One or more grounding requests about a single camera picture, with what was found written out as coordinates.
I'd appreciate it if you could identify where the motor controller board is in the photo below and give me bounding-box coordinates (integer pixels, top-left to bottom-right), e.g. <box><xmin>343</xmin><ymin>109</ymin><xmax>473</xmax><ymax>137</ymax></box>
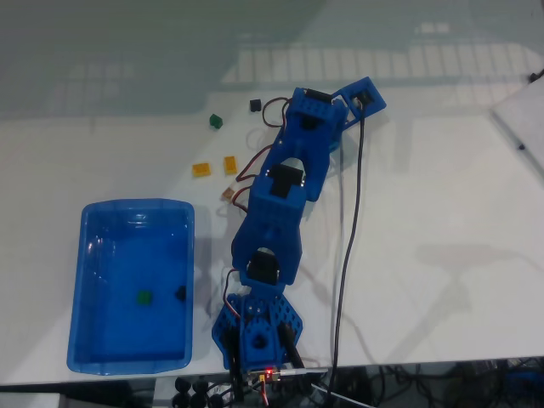
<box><xmin>248</xmin><ymin>367</ymin><xmax>284</xmax><ymax>383</ymax></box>

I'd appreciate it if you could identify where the black camera cable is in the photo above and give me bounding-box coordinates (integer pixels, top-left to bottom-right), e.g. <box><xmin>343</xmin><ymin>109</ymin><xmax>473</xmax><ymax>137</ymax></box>
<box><xmin>326</xmin><ymin>101</ymin><xmax>367</xmax><ymax>399</ymax></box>

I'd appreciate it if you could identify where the red black servo wire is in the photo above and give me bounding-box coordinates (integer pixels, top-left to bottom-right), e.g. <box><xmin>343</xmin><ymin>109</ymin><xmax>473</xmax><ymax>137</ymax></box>
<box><xmin>262</xmin><ymin>97</ymin><xmax>294</xmax><ymax>128</ymax></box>

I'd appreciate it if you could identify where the blue plastic bin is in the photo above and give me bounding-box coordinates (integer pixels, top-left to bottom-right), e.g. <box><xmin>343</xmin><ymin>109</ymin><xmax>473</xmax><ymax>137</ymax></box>
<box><xmin>66</xmin><ymin>198</ymin><xmax>196</xmax><ymax>377</ymax></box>

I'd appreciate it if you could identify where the white board panel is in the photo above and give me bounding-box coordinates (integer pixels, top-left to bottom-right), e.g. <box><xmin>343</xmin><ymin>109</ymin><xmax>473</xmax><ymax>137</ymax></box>
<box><xmin>488</xmin><ymin>78</ymin><xmax>544</xmax><ymax>179</ymax></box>

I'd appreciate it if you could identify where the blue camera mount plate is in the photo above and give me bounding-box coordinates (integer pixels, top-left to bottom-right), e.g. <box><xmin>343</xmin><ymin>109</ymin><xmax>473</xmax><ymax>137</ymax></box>
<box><xmin>331</xmin><ymin>76</ymin><xmax>388</xmax><ymax>128</ymax></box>

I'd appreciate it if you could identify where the white cable plug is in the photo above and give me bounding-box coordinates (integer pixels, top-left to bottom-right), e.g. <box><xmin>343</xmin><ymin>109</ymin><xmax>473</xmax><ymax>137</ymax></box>
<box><xmin>287</xmin><ymin>365</ymin><xmax>329</xmax><ymax>376</ymax></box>

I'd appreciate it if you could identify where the blue object under table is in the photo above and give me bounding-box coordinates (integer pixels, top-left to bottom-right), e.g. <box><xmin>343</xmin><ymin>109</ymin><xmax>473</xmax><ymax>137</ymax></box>
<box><xmin>504</xmin><ymin>368</ymin><xmax>541</xmax><ymax>394</ymax></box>

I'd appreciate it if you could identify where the black clamp knob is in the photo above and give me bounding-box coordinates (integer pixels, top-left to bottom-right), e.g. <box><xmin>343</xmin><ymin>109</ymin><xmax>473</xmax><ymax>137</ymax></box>
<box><xmin>172</xmin><ymin>377</ymin><xmax>191</xmax><ymax>408</ymax></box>
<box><xmin>190</xmin><ymin>380</ymin><xmax>209</xmax><ymax>408</ymax></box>

